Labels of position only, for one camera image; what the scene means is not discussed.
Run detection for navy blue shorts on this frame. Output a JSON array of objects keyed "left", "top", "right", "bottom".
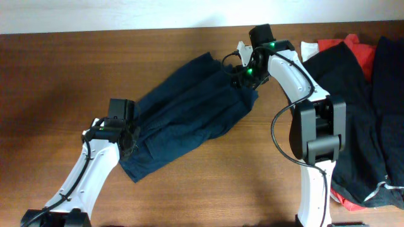
[{"left": 120, "top": 52, "right": 258, "bottom": 182}]

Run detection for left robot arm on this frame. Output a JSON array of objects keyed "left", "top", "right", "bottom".
[{"left": 20, "top": 98, "right": 141, "bottom": 226}]

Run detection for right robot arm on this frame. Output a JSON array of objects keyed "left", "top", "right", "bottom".
[{"left": 230, "top": 24, "right": 346, "bottom": 227}]

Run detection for white cloth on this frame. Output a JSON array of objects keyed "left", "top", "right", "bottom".
[{"left": 300, "top": 41, "right": 319, "bottom": 62}]

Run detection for red garment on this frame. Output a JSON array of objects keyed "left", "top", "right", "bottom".
[{"left": 318, "top": 34, "right": 376, "bottom": 82}]

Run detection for black garment with white trim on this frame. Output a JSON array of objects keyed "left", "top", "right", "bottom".
[{"left": 303, "top": 37, "right": 403, "bottom": 209}]

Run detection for right black cable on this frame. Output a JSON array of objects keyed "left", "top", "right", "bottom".
[{"left": 220, "top": 46, "right": 329, "bottom": 227}]

